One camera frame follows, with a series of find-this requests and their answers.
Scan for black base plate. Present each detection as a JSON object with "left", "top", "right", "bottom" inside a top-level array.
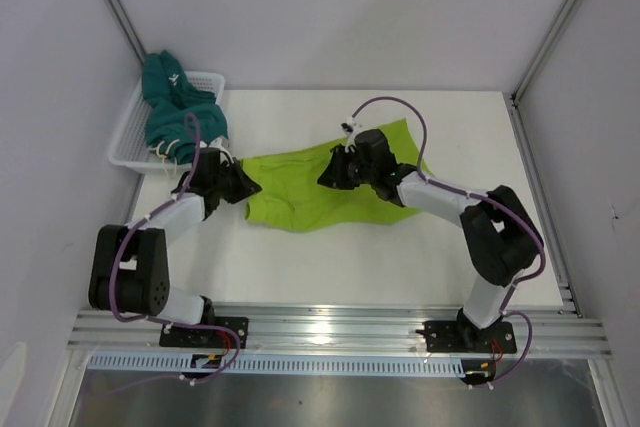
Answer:
[
  {"left": 415, "top": 317, "right": 517, "bottom": 354},
  {"left": 159, "top": 317, "right": 249, "bottom": 350}
]

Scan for white slotted cable duct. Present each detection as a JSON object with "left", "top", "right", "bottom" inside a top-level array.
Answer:
[{"left": 87, "top": 351, "right": 489, "bottom": 378}]

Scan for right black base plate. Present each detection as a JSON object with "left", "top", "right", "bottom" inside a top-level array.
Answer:
[{"left": 415, "top": 317, "right": 517, "bottom": 354}]

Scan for aluminium frame post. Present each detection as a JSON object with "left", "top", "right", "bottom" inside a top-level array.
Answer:
[
  {"left": 510, "top": 0, "right": 583, "bottom": 107},
  {"left": 77, "top": 0, "right": 151, "bottom": 64}
]

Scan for white plastic basket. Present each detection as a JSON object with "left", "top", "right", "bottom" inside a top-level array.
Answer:
[{"left": 107, "top": 71, "right": 226, "bottom": 175}]

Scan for right aluminium frame post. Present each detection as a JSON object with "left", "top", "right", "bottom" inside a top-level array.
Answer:
[{"left": 510, "top": 0, "right": 583, "bottom": 107}]

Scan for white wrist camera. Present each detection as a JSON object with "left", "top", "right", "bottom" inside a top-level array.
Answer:
[
  {"left": 208, "top": 136, "right": 232, "bottom": 156},
  {"left": 332, "top": 116, "right": 363, "bottom": 154}
]

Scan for left aluminium frame post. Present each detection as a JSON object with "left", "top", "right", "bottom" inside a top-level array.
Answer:
[{"left": 77, "top": 0, "right": 151, "bottom": 64}]

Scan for teal green shorts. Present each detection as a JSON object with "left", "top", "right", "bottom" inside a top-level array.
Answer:
[{"left": 141, "top": 50, "right": 229, "bottom": 166}]

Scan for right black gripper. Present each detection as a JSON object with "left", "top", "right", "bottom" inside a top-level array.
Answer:
[{"left": 317, "top": 147, "right": 376, "bottom": 191}]

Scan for lime green shorts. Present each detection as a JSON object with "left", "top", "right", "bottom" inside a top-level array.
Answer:
[{"left": 241, "top": 138, "right": 419, "bottom": 233}]

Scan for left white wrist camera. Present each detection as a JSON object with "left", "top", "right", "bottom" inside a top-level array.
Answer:
[{"left": 208, "top": 136, "right": 232, "bottom": 156}]

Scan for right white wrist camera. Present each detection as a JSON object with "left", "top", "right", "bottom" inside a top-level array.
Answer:
[{"left": 332, "top": 116, "right": 363, "bottom": 154}]

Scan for aluminium mounting rail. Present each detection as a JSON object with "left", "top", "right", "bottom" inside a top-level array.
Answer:
[{"left": 67, "top": 304, "right": 612, "bottom": 359}]

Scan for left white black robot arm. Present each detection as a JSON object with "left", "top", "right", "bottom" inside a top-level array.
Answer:
[{"left": 88, "top": 147, "right": 261, "bottom": 347}]

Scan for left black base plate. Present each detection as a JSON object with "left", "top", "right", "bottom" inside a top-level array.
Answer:
[{"left": 159, "top": 317, "right": 249, "bottom": 350}]

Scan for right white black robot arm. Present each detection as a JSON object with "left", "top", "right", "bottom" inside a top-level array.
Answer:
[{"left": 318, "top": 123, "right": 546, "bottom": 352}]

